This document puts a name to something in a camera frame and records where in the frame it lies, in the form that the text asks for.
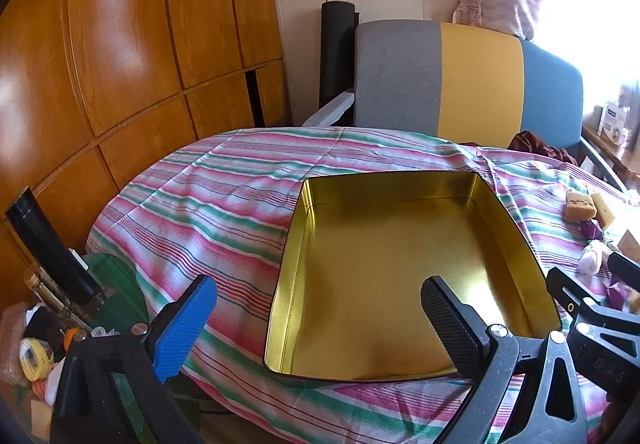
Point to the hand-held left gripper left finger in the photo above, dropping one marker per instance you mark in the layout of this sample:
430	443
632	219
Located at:
185	329

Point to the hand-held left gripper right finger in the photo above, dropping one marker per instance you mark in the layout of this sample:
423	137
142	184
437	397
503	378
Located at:
450	324

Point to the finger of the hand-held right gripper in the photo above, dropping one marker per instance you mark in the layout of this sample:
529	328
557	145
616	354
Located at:
625	265
565	291

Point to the purple snack packet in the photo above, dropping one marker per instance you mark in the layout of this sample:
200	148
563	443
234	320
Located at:
621	296
591	230

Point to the white mesh ball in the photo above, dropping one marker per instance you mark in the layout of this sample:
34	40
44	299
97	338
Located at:
592	260

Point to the plain yellow sponge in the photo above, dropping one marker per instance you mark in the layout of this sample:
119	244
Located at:
604	210

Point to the yellow sponge with brown print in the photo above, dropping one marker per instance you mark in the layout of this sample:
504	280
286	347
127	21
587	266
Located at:
579	205

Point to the gold metal tin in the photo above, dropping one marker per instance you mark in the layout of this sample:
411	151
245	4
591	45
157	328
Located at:
375	264

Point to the green plastic stool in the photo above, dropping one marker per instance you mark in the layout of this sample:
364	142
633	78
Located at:
117	284

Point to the orange fruit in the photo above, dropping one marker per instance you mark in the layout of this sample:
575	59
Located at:
77	335

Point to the striped pink green tablecloth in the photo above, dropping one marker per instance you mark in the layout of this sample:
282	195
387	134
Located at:
210	194

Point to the white box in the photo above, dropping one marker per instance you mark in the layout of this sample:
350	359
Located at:
614	121

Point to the dark red cloth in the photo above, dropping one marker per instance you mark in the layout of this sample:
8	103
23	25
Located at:
540	146

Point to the yellow tape roll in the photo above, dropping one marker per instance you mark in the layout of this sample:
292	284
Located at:
35	358

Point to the black tube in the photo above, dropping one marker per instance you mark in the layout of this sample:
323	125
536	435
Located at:
45	244

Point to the grey yellow blue chair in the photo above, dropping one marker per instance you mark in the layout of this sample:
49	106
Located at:
400	73

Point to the black rolled mat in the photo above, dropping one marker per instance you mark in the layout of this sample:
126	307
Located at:
332	53

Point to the wooden wardrobe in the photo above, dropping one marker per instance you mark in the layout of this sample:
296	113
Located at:
125	23

